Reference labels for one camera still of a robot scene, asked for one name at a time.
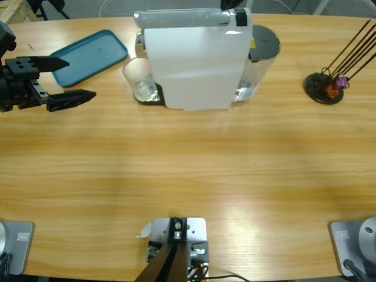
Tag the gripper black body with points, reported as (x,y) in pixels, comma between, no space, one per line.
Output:
(17,88)

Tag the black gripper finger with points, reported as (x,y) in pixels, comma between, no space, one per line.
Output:
(50,63)
(70,100)
(229,4)

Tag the grey coffee machine lever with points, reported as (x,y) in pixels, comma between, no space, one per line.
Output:
(176,18)

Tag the clear glass cup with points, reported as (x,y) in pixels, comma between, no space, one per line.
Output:
(141,85)

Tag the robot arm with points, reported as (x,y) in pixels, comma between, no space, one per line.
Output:
(6,38)

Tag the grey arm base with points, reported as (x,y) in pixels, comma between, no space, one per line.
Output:
(352,243)
(19,246)

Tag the white capsule coffee machine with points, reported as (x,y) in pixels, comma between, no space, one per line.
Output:
(194,64)

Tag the orange coffee capsule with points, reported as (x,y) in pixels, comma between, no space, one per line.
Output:
(332,91)

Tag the purple coffee capsule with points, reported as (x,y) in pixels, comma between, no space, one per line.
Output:
(341,82)

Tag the teal plastic tray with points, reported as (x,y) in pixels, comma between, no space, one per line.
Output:
(91,55)

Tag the clear water tank black lid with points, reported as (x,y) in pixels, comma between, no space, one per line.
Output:
(264,41)

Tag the black chair legs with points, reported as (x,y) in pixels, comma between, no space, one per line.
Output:
(44,7)

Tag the grey metal leg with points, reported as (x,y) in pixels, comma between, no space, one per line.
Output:
(321,6)

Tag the black capsule holder with rods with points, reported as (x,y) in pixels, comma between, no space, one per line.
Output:
(315,88)

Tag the white paper tag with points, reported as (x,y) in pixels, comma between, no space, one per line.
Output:
(144,230)

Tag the white mount block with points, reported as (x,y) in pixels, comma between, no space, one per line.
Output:
(195,232)

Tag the black mount post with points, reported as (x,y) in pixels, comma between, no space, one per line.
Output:
(169,261)

